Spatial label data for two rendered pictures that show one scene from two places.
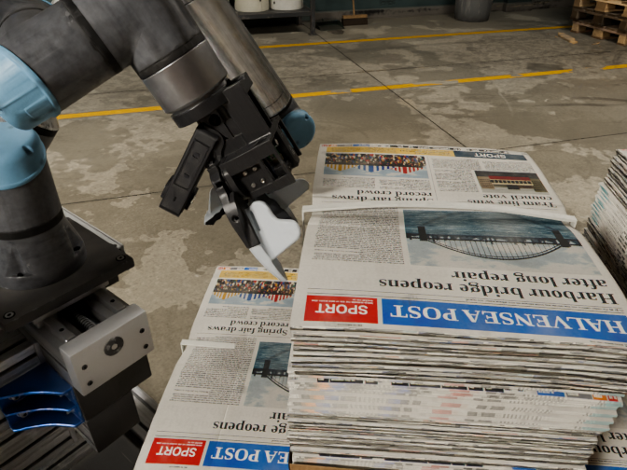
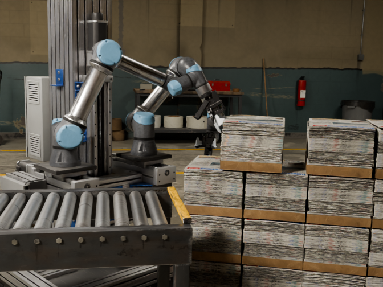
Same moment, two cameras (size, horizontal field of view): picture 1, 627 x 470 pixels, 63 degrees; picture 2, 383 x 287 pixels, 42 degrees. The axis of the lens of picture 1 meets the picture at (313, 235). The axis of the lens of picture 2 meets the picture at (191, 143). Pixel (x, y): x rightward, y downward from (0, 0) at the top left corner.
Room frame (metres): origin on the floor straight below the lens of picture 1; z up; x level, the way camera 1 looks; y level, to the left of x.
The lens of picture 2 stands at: (-1.98, -0.08, 1.31)
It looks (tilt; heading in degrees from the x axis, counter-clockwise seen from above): 9 degrees down; 6
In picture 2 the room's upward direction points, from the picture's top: 1 degrees clockwise
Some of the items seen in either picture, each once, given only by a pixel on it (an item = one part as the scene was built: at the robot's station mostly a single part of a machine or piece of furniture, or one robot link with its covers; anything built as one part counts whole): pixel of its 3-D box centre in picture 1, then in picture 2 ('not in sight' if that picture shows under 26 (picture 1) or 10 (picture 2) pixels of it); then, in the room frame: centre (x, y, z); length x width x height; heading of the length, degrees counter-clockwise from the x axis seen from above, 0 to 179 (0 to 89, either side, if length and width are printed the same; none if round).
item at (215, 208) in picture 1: (215, 202); (198, 142); (0.82, 0.18, 0.88); 0.09 x 0.03 x 0.06; 149
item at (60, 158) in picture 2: not in sight; (65, 154); (0.34, 0.79, 0.87); 0.15 x 0.15 x 0.10
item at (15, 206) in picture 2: not in sight; (9, 215); (-0.37, 0.73, 0.77); 0.47 x 0.05 x 0.05; 16
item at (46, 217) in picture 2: not in sight; (47, 214); (-0.33, 0.61, 0.77); 0.47 x 0.05 x 0.05; 16
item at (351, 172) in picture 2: not in sight; (335, 163); (0.46, -0.53, 0.86); 0.38 x 0.29 x 0.04; 174
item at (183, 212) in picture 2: not in sight; (178, 203); (-0.21, 0.15, 0.81); 0.43 x 0.03 x 0.02; 16
